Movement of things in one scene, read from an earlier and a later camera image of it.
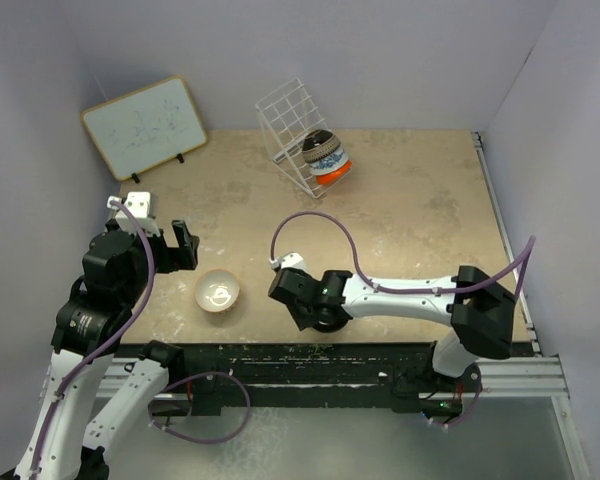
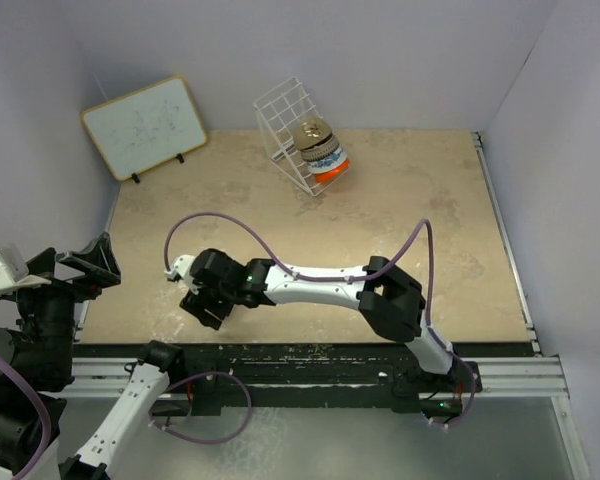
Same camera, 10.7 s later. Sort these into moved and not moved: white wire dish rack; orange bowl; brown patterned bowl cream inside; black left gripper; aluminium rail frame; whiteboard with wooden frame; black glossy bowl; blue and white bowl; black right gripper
Moved: black right gripper; black glossy bowl; black left gripper
Not moved: orange bowl; brown patterned bowl cream inside; aluminium rail frame; whiteboard with wooden frame; blue and white bowl; white wire dish rack
